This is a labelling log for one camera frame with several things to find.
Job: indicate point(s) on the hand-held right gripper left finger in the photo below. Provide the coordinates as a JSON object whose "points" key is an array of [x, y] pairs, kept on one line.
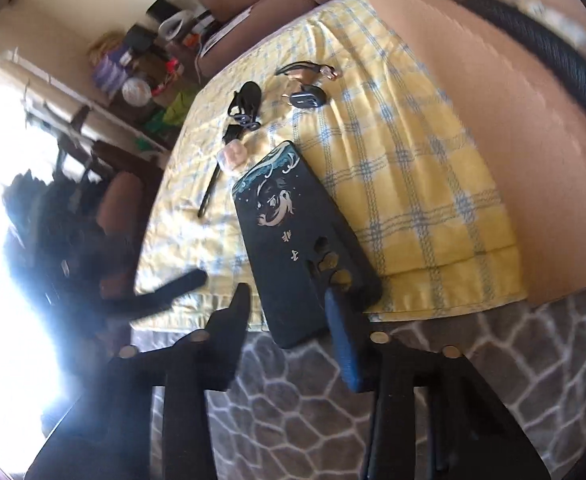
{"points": [[230, 340]]}

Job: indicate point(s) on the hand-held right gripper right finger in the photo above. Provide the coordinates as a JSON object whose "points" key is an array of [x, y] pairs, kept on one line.
{"points": [[345, 345]]}

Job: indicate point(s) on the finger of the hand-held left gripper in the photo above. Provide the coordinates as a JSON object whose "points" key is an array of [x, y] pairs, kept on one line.
{"points": [[173, 292]]}

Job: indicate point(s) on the black printed phone case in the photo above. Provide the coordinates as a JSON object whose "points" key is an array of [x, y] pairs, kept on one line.
{"points": [[283, 240]]}

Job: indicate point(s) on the cardboard box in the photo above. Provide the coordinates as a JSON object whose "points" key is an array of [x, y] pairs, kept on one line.
{"points": [[498, 110]]}

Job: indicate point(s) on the grey patterned blanket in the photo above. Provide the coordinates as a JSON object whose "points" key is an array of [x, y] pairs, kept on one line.
{"points": [[298, 410]]}

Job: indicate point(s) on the wooden chair with brown cushion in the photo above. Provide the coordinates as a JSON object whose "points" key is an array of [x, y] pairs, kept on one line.
{"points": [[118, 200]]}

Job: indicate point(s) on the small clear pink earplug case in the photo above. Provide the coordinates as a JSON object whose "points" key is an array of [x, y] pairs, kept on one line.
{"points": [[233, 157]]}

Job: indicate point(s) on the yellow plaid cloth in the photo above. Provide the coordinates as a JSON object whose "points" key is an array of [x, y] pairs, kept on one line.
{"points": [[398, 185]]}

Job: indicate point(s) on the green bag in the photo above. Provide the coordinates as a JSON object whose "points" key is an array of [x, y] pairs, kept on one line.
{"points": [[173, 110]]}

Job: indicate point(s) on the round printed tin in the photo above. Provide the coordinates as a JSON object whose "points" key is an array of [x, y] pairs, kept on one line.
{"points": [[137, 92]]}

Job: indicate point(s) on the stack of purple boxes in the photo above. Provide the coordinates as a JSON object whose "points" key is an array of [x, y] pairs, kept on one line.
{"points": [[110, 70]]}

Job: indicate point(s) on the black car key fob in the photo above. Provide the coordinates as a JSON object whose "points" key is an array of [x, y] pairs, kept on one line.
{"points": [[308, 97]]}

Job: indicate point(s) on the papers on sofa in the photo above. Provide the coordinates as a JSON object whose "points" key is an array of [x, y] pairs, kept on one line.
{"points": [[230, 25]]}

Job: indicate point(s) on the black speaker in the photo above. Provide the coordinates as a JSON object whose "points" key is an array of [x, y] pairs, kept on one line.
{"points": [[160, 7]]}

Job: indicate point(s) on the brown sofa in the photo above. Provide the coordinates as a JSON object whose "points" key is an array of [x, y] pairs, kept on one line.
{"points": [[273, 25]]}

